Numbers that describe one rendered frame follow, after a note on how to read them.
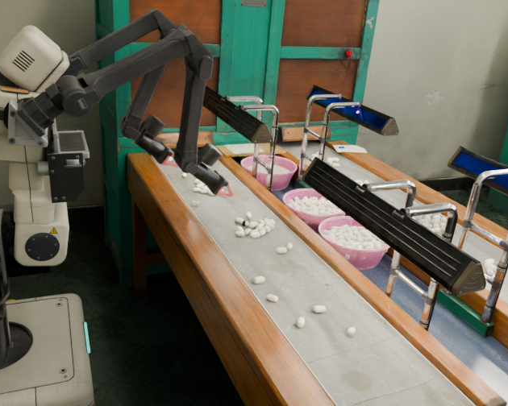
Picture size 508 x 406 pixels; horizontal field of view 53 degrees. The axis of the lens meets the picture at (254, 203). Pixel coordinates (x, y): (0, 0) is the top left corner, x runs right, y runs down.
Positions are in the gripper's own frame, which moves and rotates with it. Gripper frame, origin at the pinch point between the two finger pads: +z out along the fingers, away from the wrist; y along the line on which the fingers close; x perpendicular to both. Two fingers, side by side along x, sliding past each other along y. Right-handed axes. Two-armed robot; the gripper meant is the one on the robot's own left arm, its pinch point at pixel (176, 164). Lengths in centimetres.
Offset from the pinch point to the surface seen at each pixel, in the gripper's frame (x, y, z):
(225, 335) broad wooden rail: 20, -86, 2
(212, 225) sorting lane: 6.6, -32.8, 10.5
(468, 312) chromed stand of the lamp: -27, -102, 55
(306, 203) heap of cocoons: -22, -25, 44
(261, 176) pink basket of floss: -17.8, 5.7, 39.0
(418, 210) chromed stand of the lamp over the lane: -36, -108, 3
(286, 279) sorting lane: 1, -74, 17
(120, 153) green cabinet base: 16.5, 45.2, -4.7
